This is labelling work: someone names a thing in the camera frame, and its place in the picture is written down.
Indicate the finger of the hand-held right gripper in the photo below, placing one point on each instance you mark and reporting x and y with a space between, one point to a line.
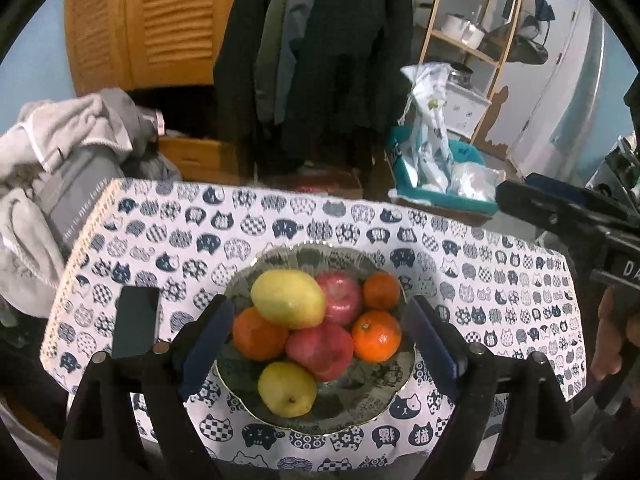
565 187
545 210

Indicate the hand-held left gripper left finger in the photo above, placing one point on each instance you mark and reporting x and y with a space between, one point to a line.
207 345

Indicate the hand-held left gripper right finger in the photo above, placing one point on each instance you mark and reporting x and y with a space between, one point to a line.
432 345

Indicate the large orange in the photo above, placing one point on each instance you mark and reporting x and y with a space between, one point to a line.
255 337

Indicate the small orange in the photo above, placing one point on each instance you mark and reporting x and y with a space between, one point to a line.
377 337
381 291

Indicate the green glass bowl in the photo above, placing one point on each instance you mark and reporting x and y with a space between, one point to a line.
370 385

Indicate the large yellow lemon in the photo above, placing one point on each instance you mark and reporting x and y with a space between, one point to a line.
287 299

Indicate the red apple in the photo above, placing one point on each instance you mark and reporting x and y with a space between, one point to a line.
342 300
320 352

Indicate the person's right hand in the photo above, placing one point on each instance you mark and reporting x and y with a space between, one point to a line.
607 335

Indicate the clear plastic bag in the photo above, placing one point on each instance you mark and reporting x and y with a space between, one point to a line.
475 180

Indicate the black smartphone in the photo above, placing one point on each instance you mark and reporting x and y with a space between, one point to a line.
135 320

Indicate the cat-print tablecloth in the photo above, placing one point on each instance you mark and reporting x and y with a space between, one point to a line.
150 235

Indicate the white rice bag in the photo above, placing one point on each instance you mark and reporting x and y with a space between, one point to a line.
430 135

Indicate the olive hanging bag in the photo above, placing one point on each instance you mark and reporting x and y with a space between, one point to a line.
530 50

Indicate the teal plastic crate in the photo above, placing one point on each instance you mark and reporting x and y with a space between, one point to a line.
402 170

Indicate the steel pot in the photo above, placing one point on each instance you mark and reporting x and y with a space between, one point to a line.
460 76

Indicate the wooden shelf rack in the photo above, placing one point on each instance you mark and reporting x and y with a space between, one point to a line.
460 42

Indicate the wooden drawer box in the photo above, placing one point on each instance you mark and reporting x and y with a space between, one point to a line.
200 157

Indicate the white enamel pot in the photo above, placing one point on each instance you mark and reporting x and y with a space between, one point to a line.
462 30

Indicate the grey garment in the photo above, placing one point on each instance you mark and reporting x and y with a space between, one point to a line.
80 185

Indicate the black hanging coat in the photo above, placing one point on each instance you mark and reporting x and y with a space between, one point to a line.
350 60

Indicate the beige garment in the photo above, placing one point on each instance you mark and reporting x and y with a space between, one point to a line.
30 135

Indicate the grey hanging jacket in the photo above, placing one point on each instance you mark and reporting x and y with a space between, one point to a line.
280 50

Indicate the wooden louvered cabinet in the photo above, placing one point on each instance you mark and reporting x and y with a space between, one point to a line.
150 25

